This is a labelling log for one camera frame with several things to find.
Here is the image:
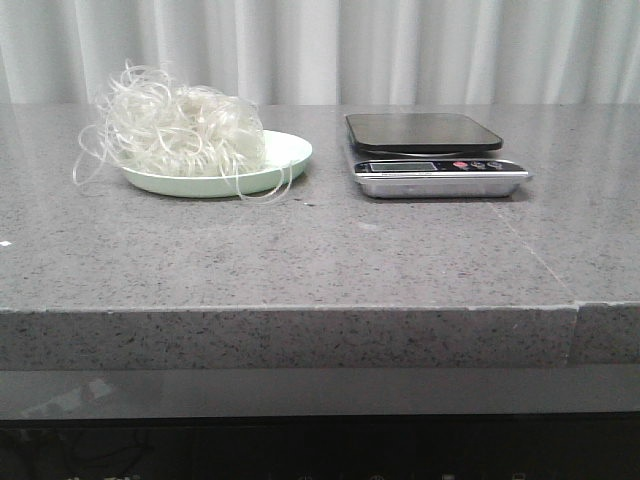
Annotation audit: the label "white vermicelli noodle bundle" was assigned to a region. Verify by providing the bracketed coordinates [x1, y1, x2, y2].
[77, 63, 293, 204]

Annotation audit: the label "pale green round plate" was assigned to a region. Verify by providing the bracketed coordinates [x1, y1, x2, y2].
[122, 130, 312, 198]

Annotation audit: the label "black silver kitchen scale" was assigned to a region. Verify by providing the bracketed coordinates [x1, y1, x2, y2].
[345, 113, 532, 199]

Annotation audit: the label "white pleated curtain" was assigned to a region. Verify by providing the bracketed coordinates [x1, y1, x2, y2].
[1, 1, 639, 105]

